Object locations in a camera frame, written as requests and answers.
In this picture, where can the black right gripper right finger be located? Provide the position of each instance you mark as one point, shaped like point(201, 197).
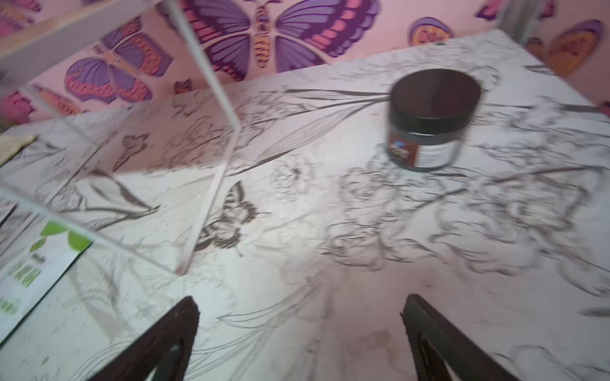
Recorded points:
point(440, 350)

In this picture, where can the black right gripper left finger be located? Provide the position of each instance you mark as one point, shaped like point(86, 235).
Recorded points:
point(162, 352)

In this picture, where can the green seed bag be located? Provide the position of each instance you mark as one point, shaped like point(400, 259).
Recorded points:
point(27, 278)

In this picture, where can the black lidded jar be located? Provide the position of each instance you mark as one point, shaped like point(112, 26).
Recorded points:
point(428, 115)

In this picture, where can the beige rubber glove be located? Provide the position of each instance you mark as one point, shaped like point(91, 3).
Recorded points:
point(10, 146)

